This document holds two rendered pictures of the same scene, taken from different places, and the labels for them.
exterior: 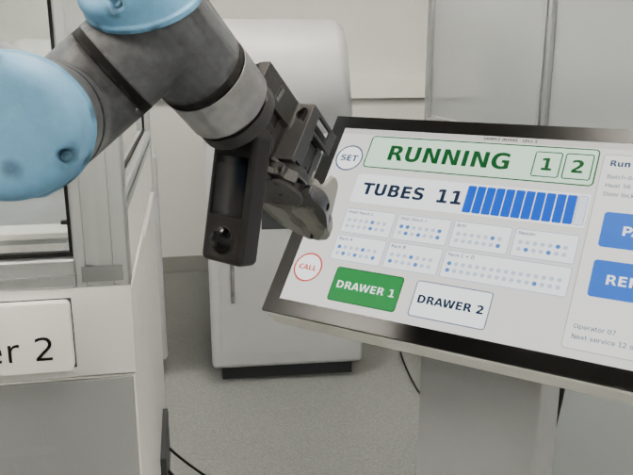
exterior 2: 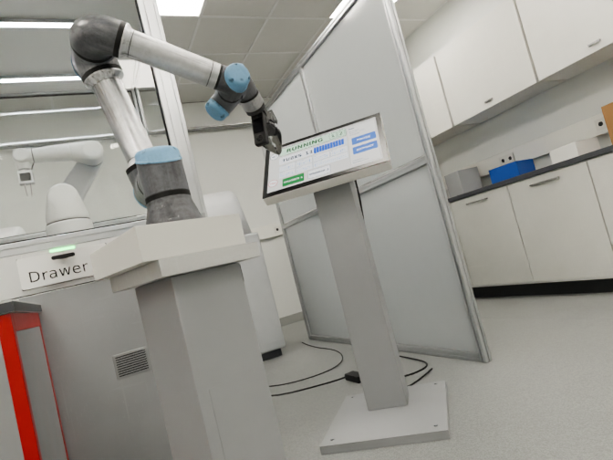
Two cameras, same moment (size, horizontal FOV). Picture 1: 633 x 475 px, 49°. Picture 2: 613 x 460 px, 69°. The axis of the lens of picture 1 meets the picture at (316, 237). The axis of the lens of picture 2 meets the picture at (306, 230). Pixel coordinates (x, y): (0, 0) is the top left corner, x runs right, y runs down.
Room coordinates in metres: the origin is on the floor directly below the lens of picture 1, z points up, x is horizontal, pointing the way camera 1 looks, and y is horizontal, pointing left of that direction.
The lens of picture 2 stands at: (-0.89, 0.42, 0.68)
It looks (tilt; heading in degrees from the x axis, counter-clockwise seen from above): 4 degrees up; 344
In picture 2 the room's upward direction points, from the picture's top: 14 degrees counter-clockwise
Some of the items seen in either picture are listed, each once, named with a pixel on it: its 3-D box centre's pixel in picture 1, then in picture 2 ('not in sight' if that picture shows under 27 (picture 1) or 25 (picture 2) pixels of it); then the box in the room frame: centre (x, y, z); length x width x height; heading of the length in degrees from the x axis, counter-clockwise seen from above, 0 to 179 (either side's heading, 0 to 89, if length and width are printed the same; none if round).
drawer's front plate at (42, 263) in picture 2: not in sight; (66, 266); (0.90, 0.82, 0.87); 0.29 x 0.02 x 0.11; 101
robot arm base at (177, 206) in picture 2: not in sight; (171, 214); (0.33, 0.42, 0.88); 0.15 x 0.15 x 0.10
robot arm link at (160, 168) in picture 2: not in sight; (161, 172); (0.34, 0.42, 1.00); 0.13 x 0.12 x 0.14; 11
